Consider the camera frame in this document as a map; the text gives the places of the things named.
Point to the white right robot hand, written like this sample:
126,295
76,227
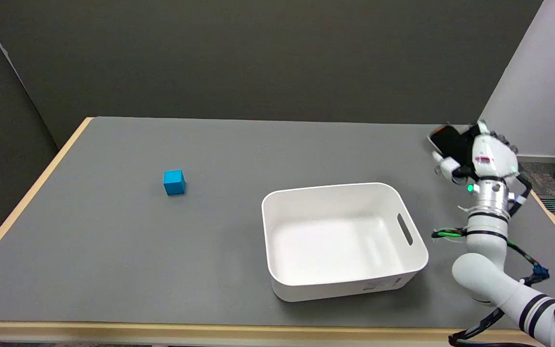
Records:
489,156

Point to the white plastic container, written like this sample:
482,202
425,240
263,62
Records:
340,238

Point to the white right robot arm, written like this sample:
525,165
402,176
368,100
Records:
494,260

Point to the blue blackboard eraser block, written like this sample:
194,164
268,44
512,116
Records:
174,182

